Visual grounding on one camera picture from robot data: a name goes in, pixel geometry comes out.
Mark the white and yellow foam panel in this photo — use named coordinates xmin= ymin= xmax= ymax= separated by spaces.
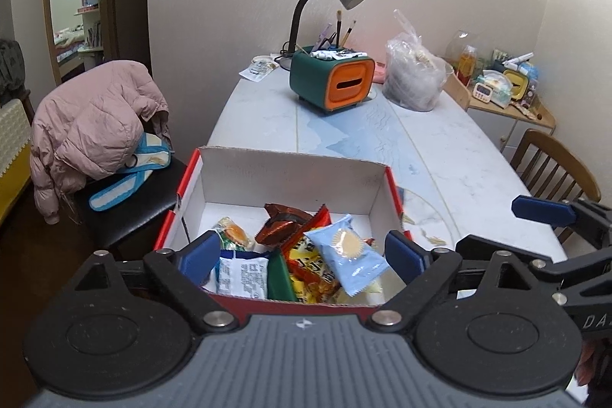
xmin=0 ymin=97 xmax=34 ymax=218

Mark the black seat chair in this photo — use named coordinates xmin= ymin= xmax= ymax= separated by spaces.
xmin=72 ymin=150 xmax=192 ymax=256

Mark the clear plastic bag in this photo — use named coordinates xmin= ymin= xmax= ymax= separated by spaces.
xmin=384 ymin=9 xmax=452 ymax=112

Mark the green orange desk organizer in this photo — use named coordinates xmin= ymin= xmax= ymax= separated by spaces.
xmin=289 ymin=47 xmax=376 ymax=115

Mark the white cabinet with wooden top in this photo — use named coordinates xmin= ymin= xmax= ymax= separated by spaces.
xmin=442 ymin=76 xmax=557 ymax=151

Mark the dark red shiny snack bag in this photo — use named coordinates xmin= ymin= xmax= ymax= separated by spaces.
xmin=256 ymin=202 xmax=316 ymax=246

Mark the blue and white tote bag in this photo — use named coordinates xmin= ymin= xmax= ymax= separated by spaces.
xmin=89 ymin=135 xmax=174 ymax=212

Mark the dark green snack packet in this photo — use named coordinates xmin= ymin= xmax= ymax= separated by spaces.
xmin=268 ymin=252 xmax=298 ymax=302

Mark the pale yellow chips packet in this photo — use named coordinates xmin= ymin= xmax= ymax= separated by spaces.
xmin=335 ymin=279 xmax=384 ymax=306

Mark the brown wooden chair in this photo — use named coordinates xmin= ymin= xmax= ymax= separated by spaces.
xmin=509 ymin=129 xmax=602 ymax=241

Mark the pink padded jacket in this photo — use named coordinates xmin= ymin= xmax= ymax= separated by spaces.
xmin=29 ymin=60 xmax=172 ymax=224

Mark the clear bag of white items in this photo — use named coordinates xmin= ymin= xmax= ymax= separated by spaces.
xmin=478 ymin=71 xmax=512 ymax=107

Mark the white cardboard box red trim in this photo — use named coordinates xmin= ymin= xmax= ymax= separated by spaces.
xmin=154 ymin=146 xmax=413 ymax=308

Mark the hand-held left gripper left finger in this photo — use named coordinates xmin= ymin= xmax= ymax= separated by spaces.
xmin=62 ymin=231 xmax=237 ymax=335

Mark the light blue sun-print snack packet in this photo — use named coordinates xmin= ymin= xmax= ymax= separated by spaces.
xmin=303 ymin=213 xmax=389 ymax=298

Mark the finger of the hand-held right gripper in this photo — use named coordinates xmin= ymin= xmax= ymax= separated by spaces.
xmin=511 ymin=195 xmax=612 ymax=249
xmin=456 ymin=235 xmax=612 ymax=306

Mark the printed paper leaflet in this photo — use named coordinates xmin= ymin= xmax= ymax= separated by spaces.
xmin=239 ymin=57 xmax=280 ymax=81

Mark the orange candy packet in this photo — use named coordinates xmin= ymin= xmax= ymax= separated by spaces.
xmin=213 ymin=217 xmax=254 ymax=252

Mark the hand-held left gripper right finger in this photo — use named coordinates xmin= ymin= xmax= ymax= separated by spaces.
xmin=366 ymin=231 xmax=560 ymax=332

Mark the red and yellow chips bag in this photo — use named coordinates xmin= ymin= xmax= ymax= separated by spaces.
xmin=282 ymin=205 xmax=342 ymax=304

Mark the white and blue snack packet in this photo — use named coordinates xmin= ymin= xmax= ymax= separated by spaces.
xmin=217 ymin=251 xmax=269 ymax=299

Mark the bottle with orange liquid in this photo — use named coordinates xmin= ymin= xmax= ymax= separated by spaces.
xmin=456 ymin=46 xmax=479 ymax=86

